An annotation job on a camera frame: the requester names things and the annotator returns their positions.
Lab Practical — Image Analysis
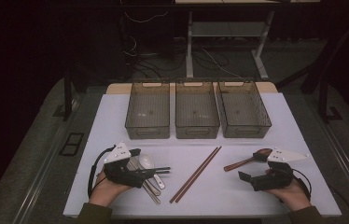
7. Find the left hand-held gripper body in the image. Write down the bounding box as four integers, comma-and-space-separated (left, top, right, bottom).
103, 141, 147, 189

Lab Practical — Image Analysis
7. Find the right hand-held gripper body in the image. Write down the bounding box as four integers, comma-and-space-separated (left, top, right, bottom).
250, 147, 310, 192

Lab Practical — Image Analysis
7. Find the white ceramic spoon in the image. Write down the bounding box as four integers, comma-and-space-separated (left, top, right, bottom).
138, 153, 166, 190

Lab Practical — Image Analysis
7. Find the brown wooden spoon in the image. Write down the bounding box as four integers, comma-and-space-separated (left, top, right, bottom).
223, 147, 273, 173

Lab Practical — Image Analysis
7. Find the metal fork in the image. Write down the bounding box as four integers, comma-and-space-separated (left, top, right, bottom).
128, 155, 161, 197
127, 161, 161, 205

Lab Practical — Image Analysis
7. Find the transparent grey plastic bin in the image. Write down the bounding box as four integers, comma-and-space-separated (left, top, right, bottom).
174, 80, 221, 140
216, 80, 272, 139
124, 81, 171, 140

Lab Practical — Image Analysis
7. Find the person's left hand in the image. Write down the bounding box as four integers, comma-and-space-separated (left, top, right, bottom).
89, 171, 133, 208

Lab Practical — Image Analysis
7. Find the person's right hand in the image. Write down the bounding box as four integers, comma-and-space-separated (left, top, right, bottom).
264, 180, 313, 212

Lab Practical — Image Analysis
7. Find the black upright stand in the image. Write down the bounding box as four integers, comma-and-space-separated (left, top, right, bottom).
316, 71, 343, 124
54, 69, 80, 122

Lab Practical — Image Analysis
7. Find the black slanted stand leg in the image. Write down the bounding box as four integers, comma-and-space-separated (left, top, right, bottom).
276, 12, 349, 94

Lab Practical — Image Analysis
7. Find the left hand-held gripper black cable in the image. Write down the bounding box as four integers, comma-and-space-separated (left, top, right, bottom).
87, 145, 117, 199

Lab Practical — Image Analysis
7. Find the hand-held gripper black cable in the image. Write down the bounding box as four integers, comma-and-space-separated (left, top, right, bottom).
87, 145, 117, 199
292, 168, 314, 201

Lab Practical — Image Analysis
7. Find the right hand-held gripper black cable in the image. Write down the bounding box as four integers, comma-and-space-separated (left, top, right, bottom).
292, 168, 314, 201

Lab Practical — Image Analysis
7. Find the tangle of black floor cables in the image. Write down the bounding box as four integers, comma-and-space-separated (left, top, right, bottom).
120, 34, 230, 80

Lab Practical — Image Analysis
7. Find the white floor cable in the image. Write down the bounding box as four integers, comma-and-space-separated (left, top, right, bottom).
200, 48, 243, 78

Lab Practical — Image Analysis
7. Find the hanging white cable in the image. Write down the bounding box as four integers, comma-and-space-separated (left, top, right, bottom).
123, 11, 169, 24

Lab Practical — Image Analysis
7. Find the white metal desk frame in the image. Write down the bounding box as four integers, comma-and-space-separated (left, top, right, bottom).
185, 10, 275, 81

